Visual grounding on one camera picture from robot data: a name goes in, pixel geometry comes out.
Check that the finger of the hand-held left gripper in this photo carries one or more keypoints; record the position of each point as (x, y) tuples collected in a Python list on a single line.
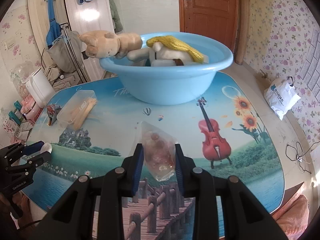
[(32, 148), (37, 161)]

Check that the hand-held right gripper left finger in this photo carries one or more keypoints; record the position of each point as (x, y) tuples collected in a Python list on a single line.
[(138, 170)]

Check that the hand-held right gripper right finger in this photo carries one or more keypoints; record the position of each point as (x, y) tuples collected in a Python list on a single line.
[(178, 167)]

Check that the clear bag of pink beads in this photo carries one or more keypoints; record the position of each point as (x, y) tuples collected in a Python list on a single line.
[(157, 150)]

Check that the light blue plastic basin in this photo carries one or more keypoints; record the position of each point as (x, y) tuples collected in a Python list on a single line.
[(165, 85)]

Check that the yellow mesh cap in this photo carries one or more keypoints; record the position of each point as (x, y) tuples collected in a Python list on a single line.
[(180, 46)]

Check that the tan plush bear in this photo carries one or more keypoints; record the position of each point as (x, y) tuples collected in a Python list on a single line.
[(110, 43)]

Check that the scenic printed desktop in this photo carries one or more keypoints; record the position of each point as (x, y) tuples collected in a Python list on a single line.
[(100, 135)]

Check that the pink and white packet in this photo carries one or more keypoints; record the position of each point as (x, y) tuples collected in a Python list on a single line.
[(10, 128)]

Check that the green tube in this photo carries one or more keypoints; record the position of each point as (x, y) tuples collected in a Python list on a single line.
[(19, 110), (14, 118)]

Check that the pink tumbler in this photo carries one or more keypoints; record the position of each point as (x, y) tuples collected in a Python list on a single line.
[(32, 110)]

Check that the brown foil snack packet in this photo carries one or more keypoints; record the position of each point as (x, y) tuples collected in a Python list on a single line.
[(53, 113)]

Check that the clear box of wooden sticks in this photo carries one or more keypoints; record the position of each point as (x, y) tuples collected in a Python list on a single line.
[(75, 110)]

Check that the white electric kettle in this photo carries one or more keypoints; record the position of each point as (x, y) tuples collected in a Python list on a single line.
[(40, 87)]

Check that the crumpled clear plastic bag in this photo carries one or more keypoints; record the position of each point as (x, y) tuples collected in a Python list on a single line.
[(22, 73)]

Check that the beige cloth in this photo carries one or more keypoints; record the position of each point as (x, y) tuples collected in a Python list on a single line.
[(53, 75)]

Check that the metal rack pole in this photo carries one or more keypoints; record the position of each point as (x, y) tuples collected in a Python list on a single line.
[(75, 55)]

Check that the white shopping bag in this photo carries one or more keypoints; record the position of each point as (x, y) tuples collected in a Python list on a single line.
[(281, 97)]

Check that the orange blanket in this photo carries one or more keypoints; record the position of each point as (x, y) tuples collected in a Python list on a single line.
[(292, 220)]

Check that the white wardrobe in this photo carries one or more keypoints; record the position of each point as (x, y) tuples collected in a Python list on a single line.
[(85, 20)]

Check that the brown wooden door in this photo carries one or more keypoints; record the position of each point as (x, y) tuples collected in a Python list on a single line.
[(208, 15)]

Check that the green jacket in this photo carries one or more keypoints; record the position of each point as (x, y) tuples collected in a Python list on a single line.
[(116, 15)]

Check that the brick pattern wall panel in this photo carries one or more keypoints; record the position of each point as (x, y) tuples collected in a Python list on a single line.
[(312, 62)]

